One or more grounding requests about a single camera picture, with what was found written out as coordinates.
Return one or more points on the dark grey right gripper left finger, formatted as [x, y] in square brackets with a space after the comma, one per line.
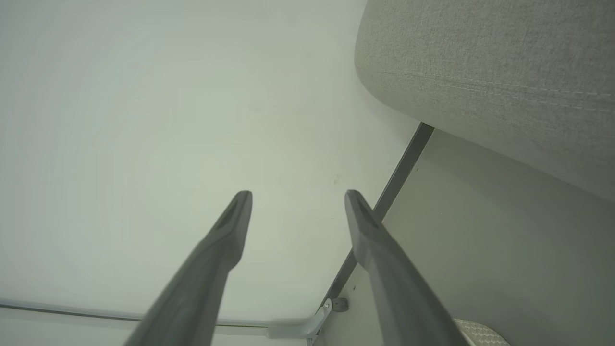
[202, 278]

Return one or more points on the dark grey baseboard strip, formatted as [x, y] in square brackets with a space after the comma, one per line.
[403, 168]

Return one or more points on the cream perforated laundry basket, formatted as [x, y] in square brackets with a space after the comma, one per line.
[480, 336]

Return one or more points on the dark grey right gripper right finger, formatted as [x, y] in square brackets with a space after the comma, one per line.
[399, 288]

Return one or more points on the grey fabric sofa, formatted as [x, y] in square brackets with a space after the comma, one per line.
[480, 72]

